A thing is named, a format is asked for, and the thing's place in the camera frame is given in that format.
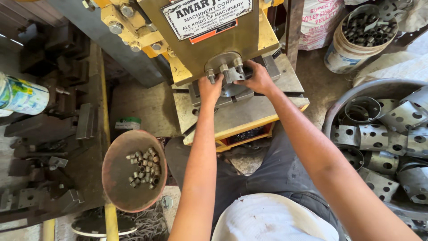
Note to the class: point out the pile of dark metal tubes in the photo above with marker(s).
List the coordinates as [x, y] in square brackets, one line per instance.
[366, 31]

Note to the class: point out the yellow pipe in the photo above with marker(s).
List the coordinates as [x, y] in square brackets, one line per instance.
[111, 224]

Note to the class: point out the white shirt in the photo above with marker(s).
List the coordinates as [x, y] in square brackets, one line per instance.
[267, 221]

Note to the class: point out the grey trousers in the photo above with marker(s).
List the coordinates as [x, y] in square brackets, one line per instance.
[274, 167]

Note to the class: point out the white printed sack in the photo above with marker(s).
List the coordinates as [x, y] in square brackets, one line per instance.
[317, 23]

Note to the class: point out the small green-lid jar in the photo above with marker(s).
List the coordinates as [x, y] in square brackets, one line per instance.
[128, 123]

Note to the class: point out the colourful painted can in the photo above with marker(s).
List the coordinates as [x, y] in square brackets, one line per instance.
[23, 97]

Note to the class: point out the person's right hand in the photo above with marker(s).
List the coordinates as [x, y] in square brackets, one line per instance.
[259, 80]

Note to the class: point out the yellow press machine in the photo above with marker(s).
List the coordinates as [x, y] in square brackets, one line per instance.
[200, 57]

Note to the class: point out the person's left hand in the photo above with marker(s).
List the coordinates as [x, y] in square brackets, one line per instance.
[210, 92]

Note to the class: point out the pile of small metal bushings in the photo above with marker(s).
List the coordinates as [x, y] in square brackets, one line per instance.
[145, 167]

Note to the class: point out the pile of perforated metal rings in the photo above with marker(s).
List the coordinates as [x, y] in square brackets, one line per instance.
[384, 140]

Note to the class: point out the white machine nameplate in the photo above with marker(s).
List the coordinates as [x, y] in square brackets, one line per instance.
[207, 16]

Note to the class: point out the white round disc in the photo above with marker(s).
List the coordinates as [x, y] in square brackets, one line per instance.
[100, 227]

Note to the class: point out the rusty steel post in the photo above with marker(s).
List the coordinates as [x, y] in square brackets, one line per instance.
[294, 30]

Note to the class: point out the heap of metal scrap strips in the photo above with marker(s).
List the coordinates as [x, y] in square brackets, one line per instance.
[150, 224]

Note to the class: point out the workbench with dark metal dies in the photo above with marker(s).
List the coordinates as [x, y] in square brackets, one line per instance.
[50, 134]

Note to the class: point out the rusty round metal bowl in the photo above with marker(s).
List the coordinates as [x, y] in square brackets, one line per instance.
[117, 177]

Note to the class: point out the large grey metal basin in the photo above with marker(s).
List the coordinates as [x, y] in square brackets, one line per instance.
[367, 87]

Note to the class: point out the plain white sack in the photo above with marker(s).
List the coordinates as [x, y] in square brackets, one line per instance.
[394, 67]

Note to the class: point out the white plastic bucket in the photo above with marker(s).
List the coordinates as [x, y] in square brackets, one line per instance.
[344, 53]

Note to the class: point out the grey steel die block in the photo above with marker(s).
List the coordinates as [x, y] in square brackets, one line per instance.
[235, 97]

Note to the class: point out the grey bolted punch holder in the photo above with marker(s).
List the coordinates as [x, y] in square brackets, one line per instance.
[222, 62]

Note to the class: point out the grey steel beam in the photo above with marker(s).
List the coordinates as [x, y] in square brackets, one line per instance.
[110, 43]

